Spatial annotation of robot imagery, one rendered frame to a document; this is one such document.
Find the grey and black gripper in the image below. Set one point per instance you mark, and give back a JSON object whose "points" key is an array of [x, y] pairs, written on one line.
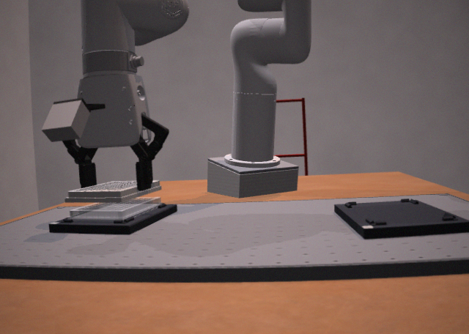
{"points": [[121, 123]]}

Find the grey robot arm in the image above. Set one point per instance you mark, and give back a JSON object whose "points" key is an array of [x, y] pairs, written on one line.
{"points": [[110, 30]]}

